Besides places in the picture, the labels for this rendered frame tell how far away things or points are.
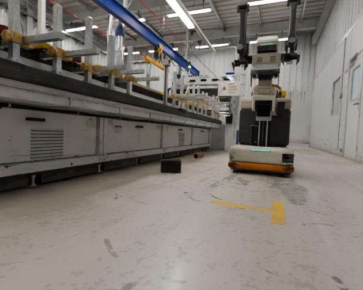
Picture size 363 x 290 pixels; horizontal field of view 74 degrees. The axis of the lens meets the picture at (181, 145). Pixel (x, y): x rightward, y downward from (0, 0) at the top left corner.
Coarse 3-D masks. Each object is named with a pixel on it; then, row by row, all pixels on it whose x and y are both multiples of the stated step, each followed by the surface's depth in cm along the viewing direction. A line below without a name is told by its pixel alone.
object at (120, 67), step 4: (120, 64) 158; (72, 68) 172; (76, 68) 171; (80, 68) 170; (96, 68) 165; (100, 68) 164; (104, 68) 162; (108, 68) 161; (112, 68) 160; (116, 68) 159; (120, 68) 158; (124, 68) 159; (76, 72) 174; (80, 72) 173
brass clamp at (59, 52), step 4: (48, 48) 137; (52, 48) 136; (56, 48) 138; (60, 48) 140; (48, 52) 137; (52, 52) 136; (56, 52) 138; (60, 52) 140; (60, 56) 140; (64, 56) 143; (64, 60) 148; (68, 60) 148; (72, 60) 148
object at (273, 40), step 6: (270, 36) 238; (276, 36) 235; (258, 42) 235; (264, 42) 233; (270, 42) 232; (276, 42) 230; (258, 48) 239; (264, 48) 238; (270, 48) 236; (276, 48) 234
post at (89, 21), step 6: (90, 18) 162; (90, 24) 162; (90, 30) 162; (90, 36) 163; (90, 42) 163; (84, 60) 163; (90, 60) 164; (84, 72) 163; (90, 72) 165; (84, 78) 164; (90, 78) 165
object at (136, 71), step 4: (100, 72) 194; (104, 72) 193; (116, 72) 189; (120, 72) 187; (124, 72) 186; (128, 72) 185; (132, 72) 184; (136, 72) 182; (140, 72) 181; (144, 72) 183; (100, 76) 198
